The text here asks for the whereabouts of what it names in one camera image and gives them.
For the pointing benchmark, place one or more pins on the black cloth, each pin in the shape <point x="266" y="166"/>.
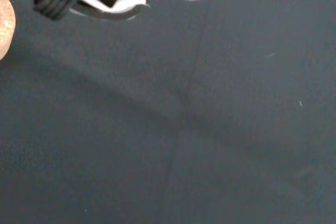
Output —
<point x="168" y="116"/>

